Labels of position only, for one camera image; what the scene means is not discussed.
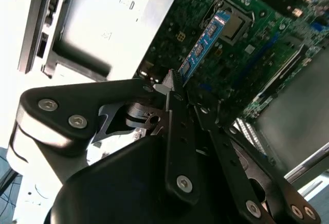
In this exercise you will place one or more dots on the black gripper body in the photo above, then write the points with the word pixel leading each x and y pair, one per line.
pixel 115 195

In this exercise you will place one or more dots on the blue RAM stick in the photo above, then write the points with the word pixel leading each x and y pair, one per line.
pixel 203 46

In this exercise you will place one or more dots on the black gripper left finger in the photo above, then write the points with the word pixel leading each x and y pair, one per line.
pixel 77 98

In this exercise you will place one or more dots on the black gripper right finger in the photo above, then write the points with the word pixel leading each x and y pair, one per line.
pixel 226 162

